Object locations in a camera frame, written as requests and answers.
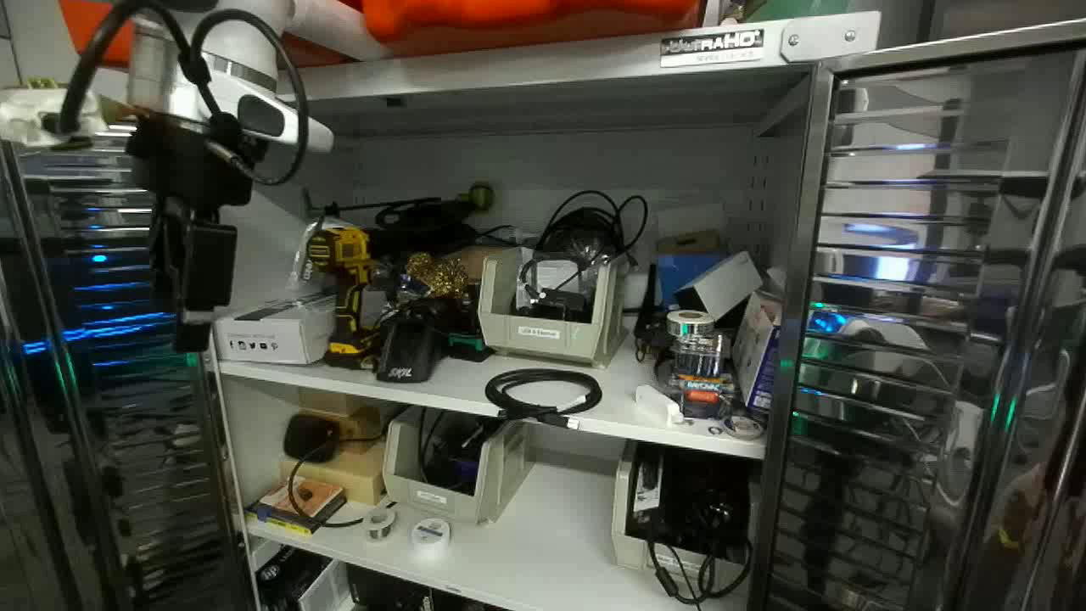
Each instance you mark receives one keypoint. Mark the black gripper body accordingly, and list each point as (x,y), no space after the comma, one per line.
(186,165)

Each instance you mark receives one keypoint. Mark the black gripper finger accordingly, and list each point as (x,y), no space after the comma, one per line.
(169,273)
(212,265)

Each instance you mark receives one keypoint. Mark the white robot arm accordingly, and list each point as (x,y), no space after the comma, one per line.
(243,71)

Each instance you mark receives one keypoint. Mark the white shelf cabinet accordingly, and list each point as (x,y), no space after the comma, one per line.
(451,386)

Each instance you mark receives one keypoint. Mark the white box device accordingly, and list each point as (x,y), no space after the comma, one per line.
(273,337)

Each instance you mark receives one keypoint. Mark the white plastic bag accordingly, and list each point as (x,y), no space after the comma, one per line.
(23,112)

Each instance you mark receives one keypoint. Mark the mirrored cabinet door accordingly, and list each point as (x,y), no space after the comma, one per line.
(136,454)

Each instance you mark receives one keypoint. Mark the black power adapter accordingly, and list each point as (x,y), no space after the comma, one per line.
(306,437)

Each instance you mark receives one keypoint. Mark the black battery charger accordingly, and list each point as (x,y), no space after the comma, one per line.
(408,340)

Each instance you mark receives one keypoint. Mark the black device with green tip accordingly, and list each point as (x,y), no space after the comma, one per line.
(426,227)

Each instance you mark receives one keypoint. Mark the brass coloured item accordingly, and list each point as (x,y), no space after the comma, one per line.
(436,278)

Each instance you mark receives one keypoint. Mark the cardboard box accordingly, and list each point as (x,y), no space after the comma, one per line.
(356,462)

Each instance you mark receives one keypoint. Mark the flat notebook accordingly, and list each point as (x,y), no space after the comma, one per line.
(297,509)

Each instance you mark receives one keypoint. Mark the teal black clamp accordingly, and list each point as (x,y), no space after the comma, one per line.
(465,343)

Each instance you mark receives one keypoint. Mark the small tape roll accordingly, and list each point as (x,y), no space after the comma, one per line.
(381,525)

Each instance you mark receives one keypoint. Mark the black item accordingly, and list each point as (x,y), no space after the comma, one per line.
(289,579)

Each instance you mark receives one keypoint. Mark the white tape roll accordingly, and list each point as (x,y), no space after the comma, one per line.
(427,532)

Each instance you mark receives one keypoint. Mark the orange cloth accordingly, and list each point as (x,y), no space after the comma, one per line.
(509,15)

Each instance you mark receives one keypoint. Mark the blue box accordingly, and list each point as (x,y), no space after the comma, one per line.
(669,278)

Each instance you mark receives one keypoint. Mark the colourful small parts pack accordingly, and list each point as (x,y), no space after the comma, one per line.
(703,394)

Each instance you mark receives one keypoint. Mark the grey white box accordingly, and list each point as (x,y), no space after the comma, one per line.
(724,282)

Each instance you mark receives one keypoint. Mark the white blue carton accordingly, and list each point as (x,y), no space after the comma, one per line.
(755,351)

